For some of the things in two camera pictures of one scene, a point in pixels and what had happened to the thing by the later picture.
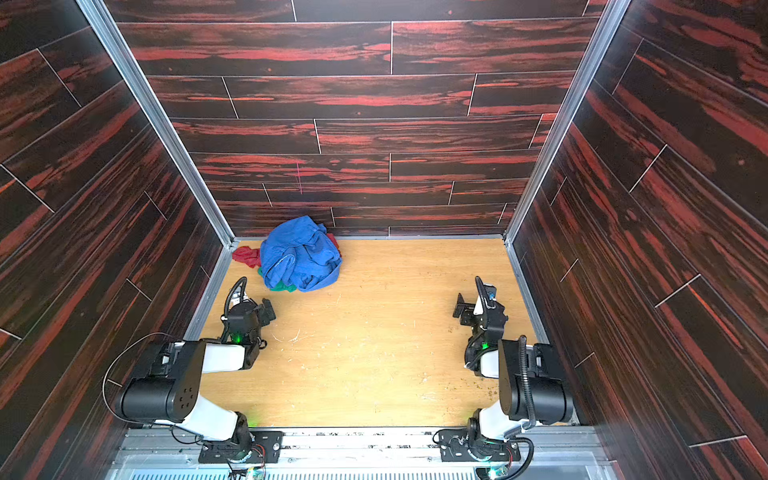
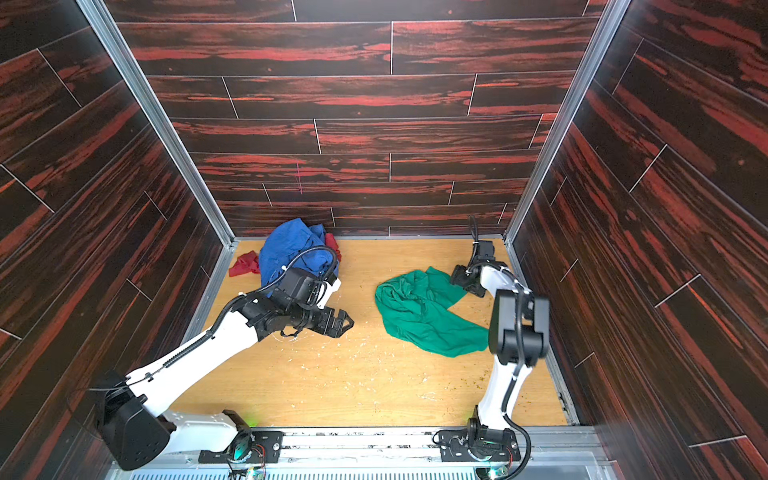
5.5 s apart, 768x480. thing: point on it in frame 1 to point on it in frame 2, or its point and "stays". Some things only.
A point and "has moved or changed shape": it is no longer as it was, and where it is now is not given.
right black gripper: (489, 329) to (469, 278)
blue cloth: (301, 253) stays
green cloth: (280, 286) has moved or changed shape
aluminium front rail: (560, 453) stays
